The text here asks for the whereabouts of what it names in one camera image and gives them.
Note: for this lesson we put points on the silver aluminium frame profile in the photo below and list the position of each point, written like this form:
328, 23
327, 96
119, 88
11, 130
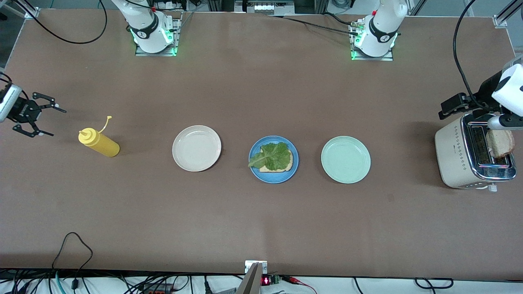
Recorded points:
26, 10
506, 14

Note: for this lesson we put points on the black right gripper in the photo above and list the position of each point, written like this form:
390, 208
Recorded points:
23, 111

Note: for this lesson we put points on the yellow mustard squeeze bottle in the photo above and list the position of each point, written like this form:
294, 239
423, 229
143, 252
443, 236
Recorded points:
102, 145

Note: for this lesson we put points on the red digit display module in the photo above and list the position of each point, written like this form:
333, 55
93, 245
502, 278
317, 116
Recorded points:
267, 280

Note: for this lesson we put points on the beige round plate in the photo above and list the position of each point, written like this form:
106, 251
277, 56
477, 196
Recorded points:
196, 148

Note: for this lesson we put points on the grey metal bar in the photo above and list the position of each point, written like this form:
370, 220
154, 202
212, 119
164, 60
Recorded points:
251, 281

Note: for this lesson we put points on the green lettuce leaf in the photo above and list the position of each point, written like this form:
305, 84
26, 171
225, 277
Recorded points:
276, 157

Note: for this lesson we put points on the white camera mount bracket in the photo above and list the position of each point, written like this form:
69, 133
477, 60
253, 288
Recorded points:
250, 265

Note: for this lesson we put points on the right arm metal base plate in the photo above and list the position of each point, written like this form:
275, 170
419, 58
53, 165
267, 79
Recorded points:
176, 36

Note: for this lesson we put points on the light green round plate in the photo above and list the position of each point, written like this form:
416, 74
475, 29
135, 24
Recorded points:
345, 159

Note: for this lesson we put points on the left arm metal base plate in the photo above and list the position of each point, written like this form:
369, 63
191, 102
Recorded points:
372, 58

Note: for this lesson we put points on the brown bread slice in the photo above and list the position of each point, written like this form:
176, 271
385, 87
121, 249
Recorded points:
288, 167
500, 143

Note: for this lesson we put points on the cream chrome toaster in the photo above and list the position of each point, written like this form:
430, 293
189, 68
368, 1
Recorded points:
451, 157

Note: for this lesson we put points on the grey box with white label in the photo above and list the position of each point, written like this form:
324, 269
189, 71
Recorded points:
265, 7

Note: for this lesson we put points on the blue round plate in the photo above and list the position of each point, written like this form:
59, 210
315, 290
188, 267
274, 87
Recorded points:
273, 177

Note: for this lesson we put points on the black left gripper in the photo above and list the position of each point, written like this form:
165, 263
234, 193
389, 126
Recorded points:
484, 92

